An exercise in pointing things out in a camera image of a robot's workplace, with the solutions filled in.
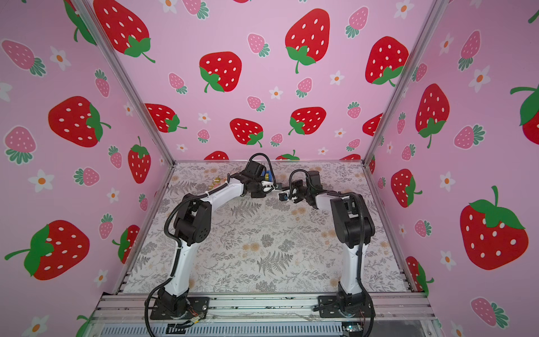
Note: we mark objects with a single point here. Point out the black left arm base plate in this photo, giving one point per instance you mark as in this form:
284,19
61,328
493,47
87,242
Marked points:
181,310

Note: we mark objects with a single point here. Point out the aluminium corner post left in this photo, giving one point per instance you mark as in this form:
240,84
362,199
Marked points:
119,32

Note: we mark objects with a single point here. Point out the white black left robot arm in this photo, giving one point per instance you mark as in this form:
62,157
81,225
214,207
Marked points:
189,224

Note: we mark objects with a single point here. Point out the aluminium corner post right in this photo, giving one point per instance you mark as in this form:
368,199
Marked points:
429,27

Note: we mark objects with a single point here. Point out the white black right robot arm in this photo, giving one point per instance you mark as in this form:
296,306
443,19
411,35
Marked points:
354,229

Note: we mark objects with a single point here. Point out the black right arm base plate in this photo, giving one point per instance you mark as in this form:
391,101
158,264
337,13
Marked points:
340,306

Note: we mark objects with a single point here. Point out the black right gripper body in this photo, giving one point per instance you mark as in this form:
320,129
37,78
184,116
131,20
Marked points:
297,190

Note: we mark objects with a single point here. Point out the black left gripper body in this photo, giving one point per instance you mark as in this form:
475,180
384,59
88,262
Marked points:
257,191

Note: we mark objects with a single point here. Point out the aluminium corner post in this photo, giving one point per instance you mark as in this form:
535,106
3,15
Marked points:
119,32
429,27

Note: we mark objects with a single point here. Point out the blue tape dispenser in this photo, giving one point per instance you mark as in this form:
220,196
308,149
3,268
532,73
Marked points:
267,176

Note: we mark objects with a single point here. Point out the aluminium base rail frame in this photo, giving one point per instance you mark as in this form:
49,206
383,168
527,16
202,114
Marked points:
268,314

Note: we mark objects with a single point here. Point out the pink artificial flower bouquet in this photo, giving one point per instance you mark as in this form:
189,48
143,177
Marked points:
218,181

